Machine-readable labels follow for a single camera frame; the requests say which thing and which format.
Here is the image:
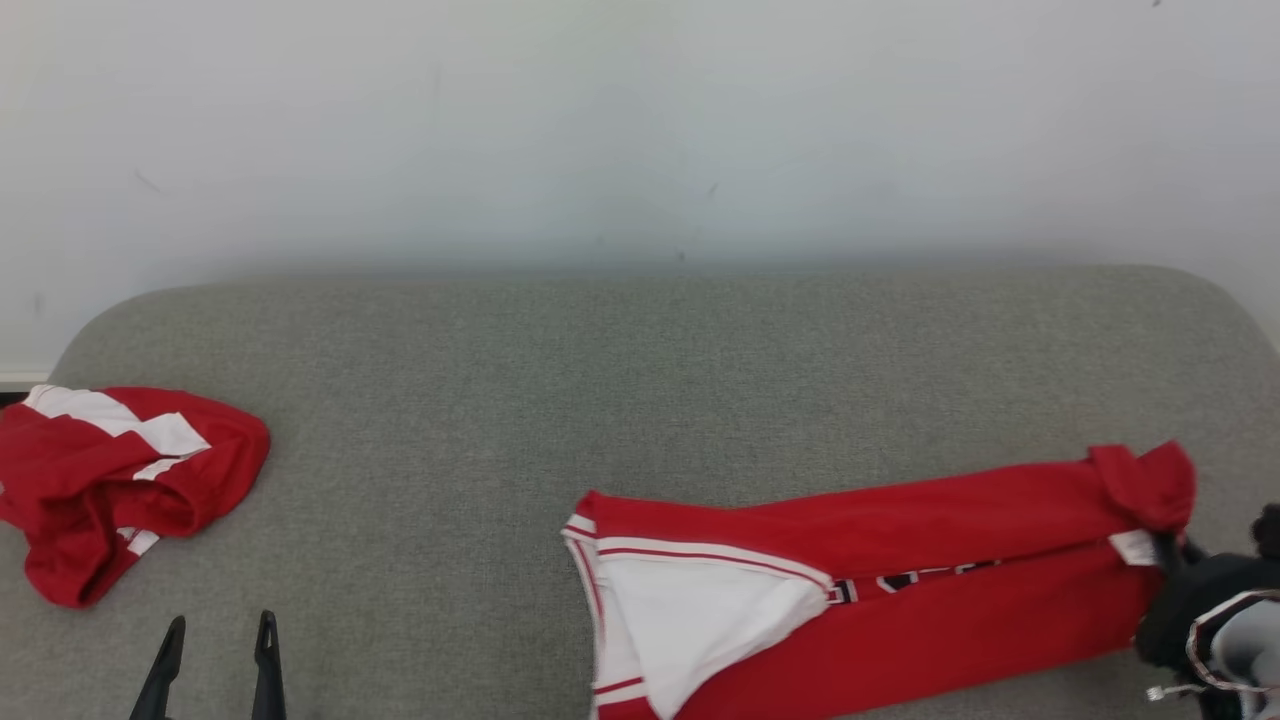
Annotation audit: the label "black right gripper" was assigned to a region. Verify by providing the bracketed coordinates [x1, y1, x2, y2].
[1133, 533, 1280, 673]

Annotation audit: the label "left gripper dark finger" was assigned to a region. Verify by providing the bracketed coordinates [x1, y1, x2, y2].
[249, 610, 289, 720]
[127, 615, 188, 720]

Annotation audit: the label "red shorts with white stripes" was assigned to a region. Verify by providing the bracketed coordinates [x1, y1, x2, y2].
[0, 384, 272, 610]

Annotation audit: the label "red Bulls 23 jersey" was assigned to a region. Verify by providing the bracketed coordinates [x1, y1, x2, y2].
[560, 440, 1199, 720]

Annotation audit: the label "white and black baseboard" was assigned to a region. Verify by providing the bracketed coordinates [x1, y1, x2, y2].
[0, 370, 53, 407]

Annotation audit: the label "grey fabric sofa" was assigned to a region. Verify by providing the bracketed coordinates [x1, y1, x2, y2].
[0, 263, 1280, 720]

